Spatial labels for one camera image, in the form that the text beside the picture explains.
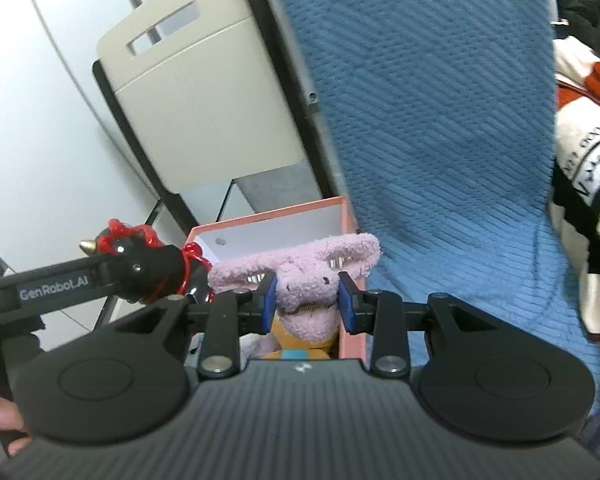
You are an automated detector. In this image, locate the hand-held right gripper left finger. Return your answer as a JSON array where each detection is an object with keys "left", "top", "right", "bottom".
[{"left": 115, "top": 272, "right": 279, "bottom": 380}]

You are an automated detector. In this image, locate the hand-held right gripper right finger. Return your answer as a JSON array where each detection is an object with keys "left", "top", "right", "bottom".
[{"left": 337, "top": 271, "right": 496, "bottom": 380}]

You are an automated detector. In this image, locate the beige folding chair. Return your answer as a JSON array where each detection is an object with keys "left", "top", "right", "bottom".
[{"left": 92, "top": 0, "right": 342, "bottom": 243}]

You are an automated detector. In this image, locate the person's left hand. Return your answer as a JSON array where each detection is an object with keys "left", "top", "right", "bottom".
[{"left": 0, "top": 389, "right": 32, "bottom": 457}]

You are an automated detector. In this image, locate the white wardrobe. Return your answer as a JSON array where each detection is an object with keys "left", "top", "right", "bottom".
[{"left": 0, "top": 0, "right": 191, "bottom": 281}]

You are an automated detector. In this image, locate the pink plush toy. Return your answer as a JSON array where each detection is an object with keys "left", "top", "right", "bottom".
[{"left": 207, "top": 232, "right": 382, "bottom": 346}]

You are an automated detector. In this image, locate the pink cardboard box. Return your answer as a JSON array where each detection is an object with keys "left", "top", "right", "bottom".
[{"left": 184, "top": 197, "right": 370, "bottom": 361}]

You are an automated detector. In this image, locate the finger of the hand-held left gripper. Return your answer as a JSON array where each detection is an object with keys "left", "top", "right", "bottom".
[{"left": 97, "top": 244, "right": 187, "bottom": 304}]

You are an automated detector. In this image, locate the white cloth with black print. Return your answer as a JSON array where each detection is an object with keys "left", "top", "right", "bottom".
[{"left": 547, "top": 97, "right": 600, "bottom": 343}]

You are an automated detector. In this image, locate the black puffer jacket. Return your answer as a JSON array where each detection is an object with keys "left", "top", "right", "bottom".
[{"left": 564, "top": 0, "right": 600, "bottom": 72}]

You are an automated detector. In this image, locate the blue quilted blanket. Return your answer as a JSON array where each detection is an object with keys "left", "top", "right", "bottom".
[{"left": 266, "top": 0, "right": 600, "bottom": 413}]

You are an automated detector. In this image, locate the brown bear plush blue shirt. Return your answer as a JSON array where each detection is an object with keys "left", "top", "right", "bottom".
[{"left": 265, "top": 310, "right": 338, "bottom": 361}]

